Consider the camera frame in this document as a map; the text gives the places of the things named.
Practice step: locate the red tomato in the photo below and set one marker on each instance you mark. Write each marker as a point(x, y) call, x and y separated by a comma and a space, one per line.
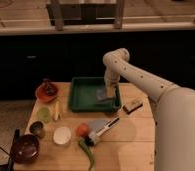
point(82, 130)

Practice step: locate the dark red bowl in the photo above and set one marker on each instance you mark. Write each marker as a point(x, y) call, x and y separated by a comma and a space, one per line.
point(25, 149)

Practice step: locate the blue sponge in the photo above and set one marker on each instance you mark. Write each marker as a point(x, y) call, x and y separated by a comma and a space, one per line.
point(101, 94)

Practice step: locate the green chili pepper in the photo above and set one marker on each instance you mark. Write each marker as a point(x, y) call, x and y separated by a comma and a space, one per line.
point(87, 151)

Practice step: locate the green plastic tray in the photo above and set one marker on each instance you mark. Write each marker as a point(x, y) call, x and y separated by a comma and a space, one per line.
point(83, 98)

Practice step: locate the orange plate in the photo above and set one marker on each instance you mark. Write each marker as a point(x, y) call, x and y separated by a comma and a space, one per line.
point(42, 96)

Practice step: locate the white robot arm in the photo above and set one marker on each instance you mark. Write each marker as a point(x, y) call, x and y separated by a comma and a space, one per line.
point(174, 116)

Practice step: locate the dark grape bunch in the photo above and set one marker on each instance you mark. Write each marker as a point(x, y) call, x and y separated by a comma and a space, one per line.
point(48, 87)

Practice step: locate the yellow banana slice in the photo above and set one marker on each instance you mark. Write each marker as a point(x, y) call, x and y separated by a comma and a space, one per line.
point(56, 111)

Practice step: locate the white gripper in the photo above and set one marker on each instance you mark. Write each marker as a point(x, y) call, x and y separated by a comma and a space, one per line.
point(111, 79)

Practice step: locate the grey cleaver knife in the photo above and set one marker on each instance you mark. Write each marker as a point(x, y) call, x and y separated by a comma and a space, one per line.
point(97, 128)

